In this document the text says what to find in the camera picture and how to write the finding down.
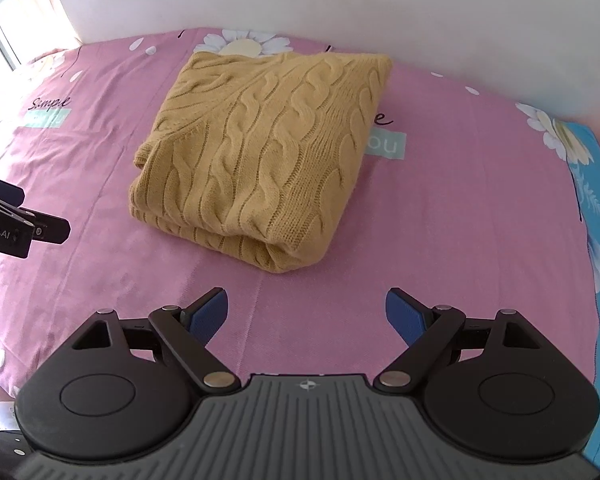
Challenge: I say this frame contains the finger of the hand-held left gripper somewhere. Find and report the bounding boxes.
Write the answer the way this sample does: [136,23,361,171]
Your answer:
[30,214,72,246]
[0,171,25,207]

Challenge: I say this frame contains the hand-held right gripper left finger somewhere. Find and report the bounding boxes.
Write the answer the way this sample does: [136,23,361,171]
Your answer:
[70,287,242,392]

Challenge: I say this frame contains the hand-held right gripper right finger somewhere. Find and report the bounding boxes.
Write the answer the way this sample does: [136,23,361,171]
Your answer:
[373,287,545,392]

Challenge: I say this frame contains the yellow cable-knit cardigan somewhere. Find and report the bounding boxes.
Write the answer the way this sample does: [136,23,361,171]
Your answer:
[128,51,395,275]

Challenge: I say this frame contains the pink floral bed sheet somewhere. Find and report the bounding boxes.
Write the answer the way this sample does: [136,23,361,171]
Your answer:
[0,25,600,403]

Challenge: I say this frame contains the floral curtain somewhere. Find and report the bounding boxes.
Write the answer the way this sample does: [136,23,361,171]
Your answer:
[10,0,83,50]

